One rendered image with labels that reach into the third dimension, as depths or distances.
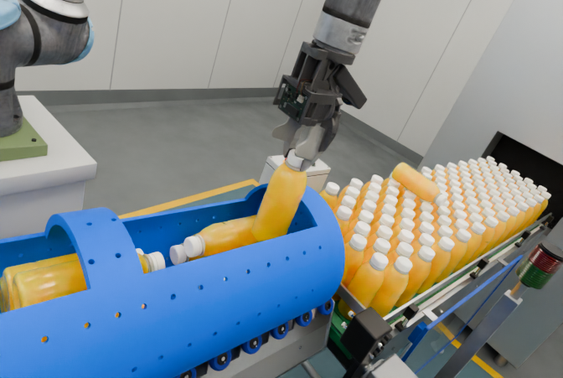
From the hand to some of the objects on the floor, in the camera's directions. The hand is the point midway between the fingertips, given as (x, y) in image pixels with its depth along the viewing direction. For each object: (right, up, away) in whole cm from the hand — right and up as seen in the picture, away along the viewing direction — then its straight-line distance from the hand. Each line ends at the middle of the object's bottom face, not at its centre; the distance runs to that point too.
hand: (298, 157), depth 69 cm
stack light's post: (+20, -126, +76) cm, 149 cm away
